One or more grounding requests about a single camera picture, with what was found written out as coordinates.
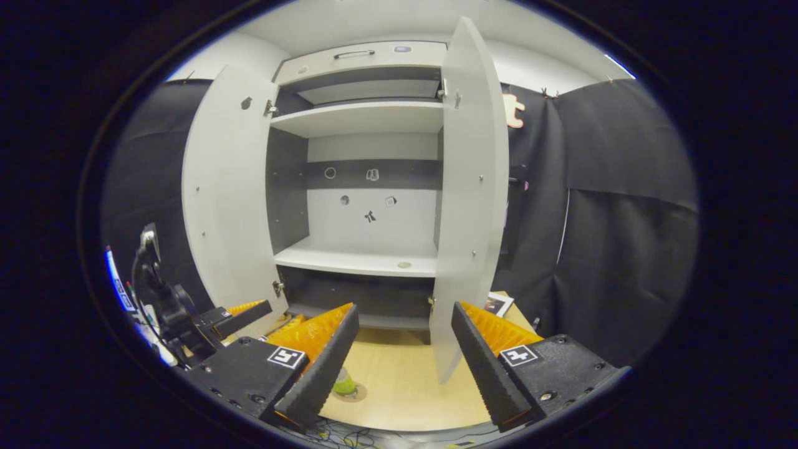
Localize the white cabinet door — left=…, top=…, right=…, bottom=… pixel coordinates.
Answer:
left=429, top=17, right=511, bottom=384
left=181, top=64, right=289, bottom=319

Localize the black backdrop cloth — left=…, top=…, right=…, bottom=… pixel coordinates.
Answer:
left=100, top=80, right=216, bottom=312
left=493, top=78, right=699, bottom=369

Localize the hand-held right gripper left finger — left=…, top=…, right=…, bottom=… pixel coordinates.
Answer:
left=184, top=302, right=360, bottom=434

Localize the white cabinet drawer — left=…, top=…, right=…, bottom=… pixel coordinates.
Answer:
left=274, top=41, right=448, bottom=86

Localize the white cabinet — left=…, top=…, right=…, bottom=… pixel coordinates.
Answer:
left=265, top=41, right=449, bottom=331

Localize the green label bottle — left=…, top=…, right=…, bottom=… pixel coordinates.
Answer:
left=332, top=367, right=357, bottom=397

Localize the round brown coaster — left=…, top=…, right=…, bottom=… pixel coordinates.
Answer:
left=330, top=384, right=368, bottom=403

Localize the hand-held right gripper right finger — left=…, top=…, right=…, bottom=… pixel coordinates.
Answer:
left=450, top=301, right=630, bottom=433

